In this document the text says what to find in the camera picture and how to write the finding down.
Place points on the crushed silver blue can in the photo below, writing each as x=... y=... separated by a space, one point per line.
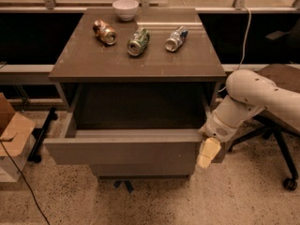
x=176 y=39

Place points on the black stand foot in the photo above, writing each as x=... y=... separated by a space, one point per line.
x=40 y=134

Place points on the white bowl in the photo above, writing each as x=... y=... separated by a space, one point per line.
x=125 y=9

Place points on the crushed orange soda can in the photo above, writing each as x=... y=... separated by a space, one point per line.
x=104 y=32

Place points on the grey drawer cabinet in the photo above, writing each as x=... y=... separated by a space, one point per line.
x=86 y=59

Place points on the grey top drawer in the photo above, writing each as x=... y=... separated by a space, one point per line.
x=126 y=123

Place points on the grey bottom drawer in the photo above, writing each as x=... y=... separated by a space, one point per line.
x=118 y=170

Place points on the blue tape cross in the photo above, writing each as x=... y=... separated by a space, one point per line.
x=127 y=184

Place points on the cardboard box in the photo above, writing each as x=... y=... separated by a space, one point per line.
x=16 y=135

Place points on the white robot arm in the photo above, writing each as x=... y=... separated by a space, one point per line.
x=248 y=94

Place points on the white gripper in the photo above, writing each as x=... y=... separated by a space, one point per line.
x=217 y=127

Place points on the grey drawer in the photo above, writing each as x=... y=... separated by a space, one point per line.
x=118 y=170
x=126 y=123

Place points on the office chair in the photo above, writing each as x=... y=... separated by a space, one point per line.
x=286 y=77

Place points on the crushed green soda can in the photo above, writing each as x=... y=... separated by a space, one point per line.
x=138 y=42

